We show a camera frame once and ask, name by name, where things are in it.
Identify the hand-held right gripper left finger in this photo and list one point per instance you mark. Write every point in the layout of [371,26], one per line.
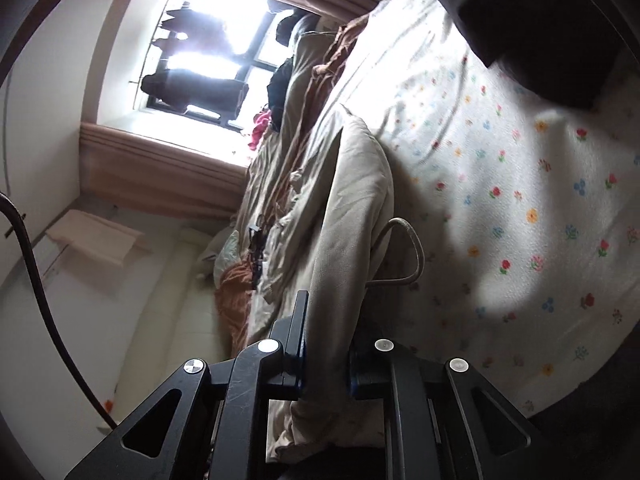
[295,355]

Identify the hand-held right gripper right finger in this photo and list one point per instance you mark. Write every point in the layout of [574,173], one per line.
[365,375]

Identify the beige zip jacket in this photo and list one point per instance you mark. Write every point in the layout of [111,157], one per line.
[350,200]

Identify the dark folded clothes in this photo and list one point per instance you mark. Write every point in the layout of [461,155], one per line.
[540,25]

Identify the brown blanket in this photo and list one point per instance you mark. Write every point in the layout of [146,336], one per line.
[235,285]

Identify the cream padded headboard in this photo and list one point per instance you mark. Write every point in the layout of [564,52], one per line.
[190,320]

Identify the pale blue pillow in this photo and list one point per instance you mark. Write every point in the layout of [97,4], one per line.
[227,255]

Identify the pink garment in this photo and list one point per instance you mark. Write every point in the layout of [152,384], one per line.
[260,130]

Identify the cream hanging cloth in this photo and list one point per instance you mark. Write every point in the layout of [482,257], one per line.
[95,235]

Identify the bed with floral sheet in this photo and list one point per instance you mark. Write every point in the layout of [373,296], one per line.
[500,160]

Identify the beige duvet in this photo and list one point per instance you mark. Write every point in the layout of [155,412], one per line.
[300,85]

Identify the black crumpled garment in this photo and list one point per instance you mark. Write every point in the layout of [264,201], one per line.
[280,85]

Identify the long dark hanging jacket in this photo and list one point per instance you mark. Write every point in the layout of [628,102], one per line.
[200,92]

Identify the dark pillow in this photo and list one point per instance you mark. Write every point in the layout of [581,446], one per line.
[295,27]

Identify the short dark hanging jacket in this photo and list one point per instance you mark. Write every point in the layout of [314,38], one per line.
[172,17]

